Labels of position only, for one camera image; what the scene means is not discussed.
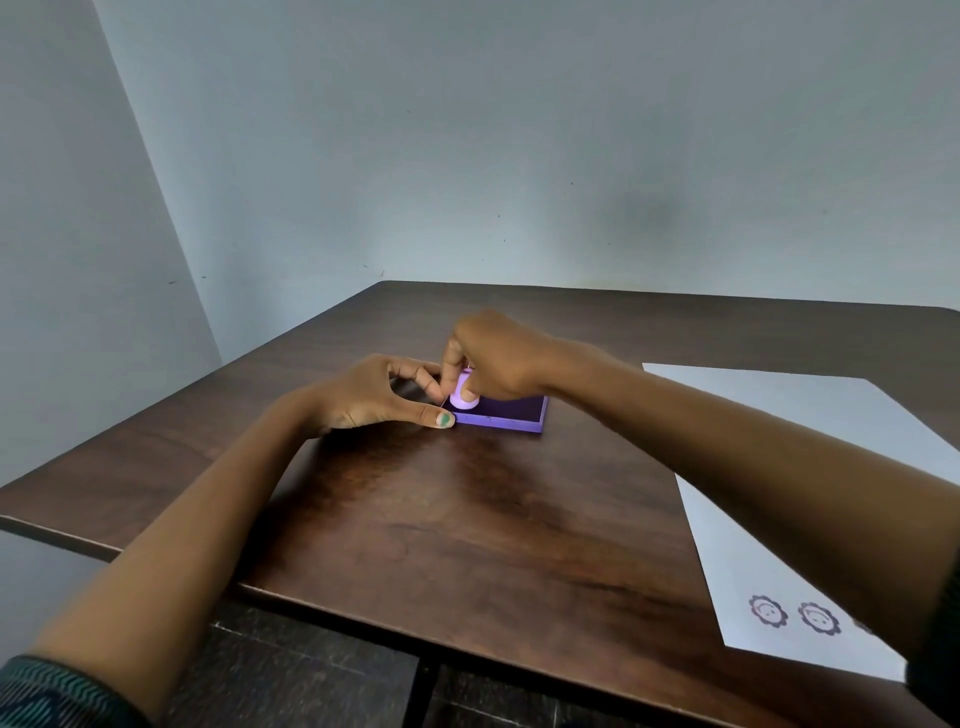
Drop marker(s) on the person's right hand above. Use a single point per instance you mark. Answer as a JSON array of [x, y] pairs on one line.
[[506, 360]]

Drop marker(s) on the person's left hand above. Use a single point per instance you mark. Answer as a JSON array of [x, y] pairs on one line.
[[356, 397]]

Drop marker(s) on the person's right thumb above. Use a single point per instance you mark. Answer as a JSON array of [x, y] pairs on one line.
[[451, 371]]

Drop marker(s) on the person's left thumb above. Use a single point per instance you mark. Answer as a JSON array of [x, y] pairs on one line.
[[426, 416]]

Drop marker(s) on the lilac round stamp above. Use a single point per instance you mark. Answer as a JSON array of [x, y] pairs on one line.
[[459, 403]]

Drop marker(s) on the purple ink pad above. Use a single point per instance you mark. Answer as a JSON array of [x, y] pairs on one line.
[[510, 414]]

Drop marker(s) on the person's left forearm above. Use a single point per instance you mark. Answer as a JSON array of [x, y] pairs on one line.
[[187, 547]]

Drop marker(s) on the person's right forearm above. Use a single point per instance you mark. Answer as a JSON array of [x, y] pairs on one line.
[[750, 465]]

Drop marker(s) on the black metal table leg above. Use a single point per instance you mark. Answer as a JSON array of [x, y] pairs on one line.
[[420, 697]]

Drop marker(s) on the white paper sheet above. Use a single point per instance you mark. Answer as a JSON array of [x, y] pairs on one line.
[[780, 600]]

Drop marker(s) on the teal patterned left sleeve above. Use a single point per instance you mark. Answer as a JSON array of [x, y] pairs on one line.
[[52, 697]]

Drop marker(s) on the dark right sleeve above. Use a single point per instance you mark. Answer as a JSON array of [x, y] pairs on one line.
[[941, 660]]

